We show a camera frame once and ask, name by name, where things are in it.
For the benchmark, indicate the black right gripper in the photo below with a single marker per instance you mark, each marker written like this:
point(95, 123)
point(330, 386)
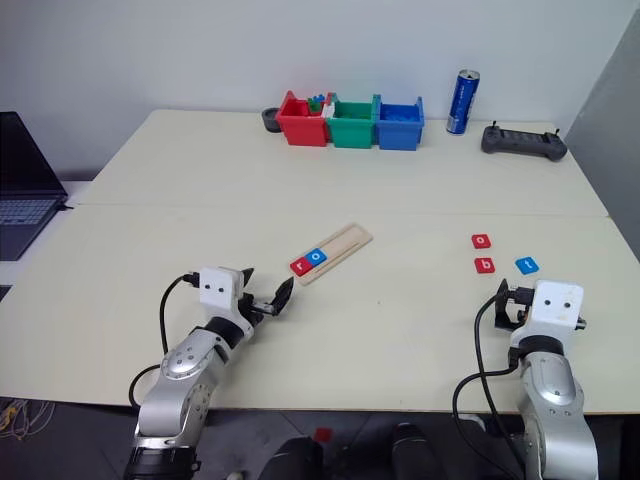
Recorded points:
point(520, 300)

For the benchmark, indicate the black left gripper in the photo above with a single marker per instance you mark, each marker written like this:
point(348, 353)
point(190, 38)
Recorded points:
point(260, 307)

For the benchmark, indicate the red letter tile r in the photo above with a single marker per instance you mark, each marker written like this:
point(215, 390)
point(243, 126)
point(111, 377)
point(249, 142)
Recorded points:
point(300, 266)

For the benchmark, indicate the red letter tile b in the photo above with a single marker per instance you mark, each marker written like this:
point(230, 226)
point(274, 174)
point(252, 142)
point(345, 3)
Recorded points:
point(485, 265)

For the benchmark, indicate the blue letter tile o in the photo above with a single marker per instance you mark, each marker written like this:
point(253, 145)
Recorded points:
point(316, 256)

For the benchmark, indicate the red letter tile o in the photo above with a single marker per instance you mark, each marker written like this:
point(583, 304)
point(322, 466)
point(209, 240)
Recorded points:
point(481, 241)

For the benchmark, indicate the wooden letter tray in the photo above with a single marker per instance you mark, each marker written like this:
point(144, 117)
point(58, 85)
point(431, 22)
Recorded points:
point(345, 240)

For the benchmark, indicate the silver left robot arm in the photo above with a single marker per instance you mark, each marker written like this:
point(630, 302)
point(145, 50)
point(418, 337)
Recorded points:
point(175, 365)

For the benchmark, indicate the blue letter tile t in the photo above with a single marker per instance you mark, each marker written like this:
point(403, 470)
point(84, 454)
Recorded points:
point(527, 265)

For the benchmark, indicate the small red floor object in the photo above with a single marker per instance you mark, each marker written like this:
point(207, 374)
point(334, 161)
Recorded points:
point(323, 435)

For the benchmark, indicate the red plastic bin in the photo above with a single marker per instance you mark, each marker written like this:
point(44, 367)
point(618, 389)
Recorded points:
point(302, 130)

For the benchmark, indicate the black round dish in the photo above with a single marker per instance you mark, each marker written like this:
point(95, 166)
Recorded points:
point(270, 122)

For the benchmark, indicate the narrow dark rounded shape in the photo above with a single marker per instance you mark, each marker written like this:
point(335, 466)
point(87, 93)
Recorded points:
point(411, 450)

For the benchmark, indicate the dark grey remote controller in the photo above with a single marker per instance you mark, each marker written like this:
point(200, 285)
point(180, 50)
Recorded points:
point(522, 142)

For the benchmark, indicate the wide dark rounded shape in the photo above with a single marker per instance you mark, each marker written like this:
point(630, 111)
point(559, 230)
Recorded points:
point(295, 460)

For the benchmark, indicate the green plastic bin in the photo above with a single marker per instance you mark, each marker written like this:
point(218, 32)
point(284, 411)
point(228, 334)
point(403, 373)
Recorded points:
point(352, 132)

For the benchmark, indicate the white toy brick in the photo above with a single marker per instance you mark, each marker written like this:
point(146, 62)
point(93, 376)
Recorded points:
point(328, 111)

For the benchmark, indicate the green toy brick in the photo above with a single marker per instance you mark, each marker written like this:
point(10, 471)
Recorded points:
point(315, 106)

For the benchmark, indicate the blue plastic bin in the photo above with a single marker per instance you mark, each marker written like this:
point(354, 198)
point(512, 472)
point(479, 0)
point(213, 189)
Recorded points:
point(397, 135)

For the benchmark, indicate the blue drink can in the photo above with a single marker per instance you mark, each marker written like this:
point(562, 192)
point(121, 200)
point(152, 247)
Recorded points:
point(462, 102)

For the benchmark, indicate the black flat object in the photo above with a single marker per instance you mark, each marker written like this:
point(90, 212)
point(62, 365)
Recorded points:
point(4, 293)

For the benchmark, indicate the dark open laptop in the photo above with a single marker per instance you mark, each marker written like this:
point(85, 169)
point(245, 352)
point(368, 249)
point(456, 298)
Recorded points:
point(25, 165)

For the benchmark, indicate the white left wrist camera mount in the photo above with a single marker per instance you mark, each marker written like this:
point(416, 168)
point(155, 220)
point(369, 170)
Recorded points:
point(217, 290)

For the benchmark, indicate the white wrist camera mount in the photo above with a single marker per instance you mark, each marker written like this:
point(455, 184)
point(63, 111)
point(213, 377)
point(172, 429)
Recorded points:
point(217, 290)
point(555, 302)

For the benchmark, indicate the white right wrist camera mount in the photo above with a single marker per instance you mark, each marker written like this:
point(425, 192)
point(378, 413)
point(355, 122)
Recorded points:
point(555, 302)

